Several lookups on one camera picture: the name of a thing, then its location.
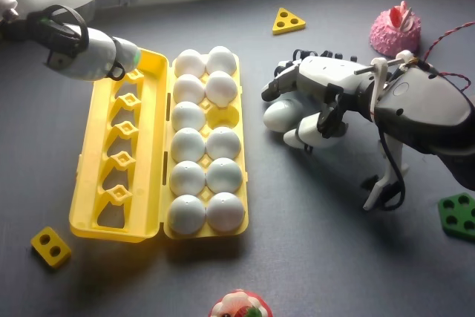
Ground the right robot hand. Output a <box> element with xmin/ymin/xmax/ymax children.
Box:
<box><xmin>261</xmin><ymin>48</ymin><xmax>374</xmax><ymax>154</ymax></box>

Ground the white toy egg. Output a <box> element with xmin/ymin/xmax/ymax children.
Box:
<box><xmin>204</xmin><ymin>71</ymin><xmax>238</xmax><ymax>108</ymax></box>
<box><xmin>205</xmin><ymin>45</ymin><xmax>238</xmax><ymax>76</ymax></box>
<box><xmin>262</xmin><ymin>98</ymin><xmax>304</xmax><ymax>134</ymax></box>
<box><xmin>206</xmin><ymin>192</ymin><xmax>246</xmax><ymax>232</ymax></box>
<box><xmin>171</xmin><ymin>100</ymin><xmax>207</xmax><ymax>131</ymax></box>
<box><xmin>170</xmin><ymin>127</ymin><xmax>207</xmax><ymax>164</ymax></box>
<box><xmin>205</xmin><ymin>126</ymin><xmax>241</xmax><ymax>160</ymax></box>
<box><xmin>169</xmin><ymin>160</ymin><xmax>207</xmax><ymax>197</ymax></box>
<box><xmin>206</xmin><ymin>157</ymin><xmax>243</xmax><ymax>194</ymax></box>
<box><xmin>168</xmin><ymin>194</ymin><xmax>207</xmax><ymax>236</ymax></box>
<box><xmin>174</xmin><ymin>48</ymin><xmax>207</xmax><ymax>76</ymax></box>
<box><xmin>172</xmin><ymin>73</ymin><xmax>206</xmax><ymax>105</ymax></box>

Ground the yellow egg carton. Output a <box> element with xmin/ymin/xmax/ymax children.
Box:
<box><xmin>69</xmin><ymin>48</ymin><xmax>250</xmax><ymax>244</ymax></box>

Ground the pink frosted cake toy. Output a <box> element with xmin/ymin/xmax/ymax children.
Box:
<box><xmin>369</xmin><ymin>0</ymin><xmax>423</xmax><ymax>56</ymax></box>

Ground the yellow triangle block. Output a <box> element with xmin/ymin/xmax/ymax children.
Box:
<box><xmin>272</xmin><ymin>7</ymin><xmax>307</xmax><ymax>36</ymax></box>

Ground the grey table cloth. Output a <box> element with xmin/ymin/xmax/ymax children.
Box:
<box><xmin>0</xmin><ymin>0</ymin><xmax>475</xmax><ymax>317</ymax></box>

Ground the green pentagon block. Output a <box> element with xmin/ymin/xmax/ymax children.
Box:
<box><xmin>437</xmin><ymin>192</ymin><xmax>475</xmax><ymax>242</ymax></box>

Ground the strawberry cream cake toy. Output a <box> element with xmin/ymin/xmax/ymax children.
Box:
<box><xmin>209</xmin><ymin>289</ymin><xmax>275</xmax><ymax>317</ymax></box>

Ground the yellow square block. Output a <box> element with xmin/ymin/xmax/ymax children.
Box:
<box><xmin>30</xmin><ymin>226</ymin><xmax>72</xmax><ymax>269</ymax></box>

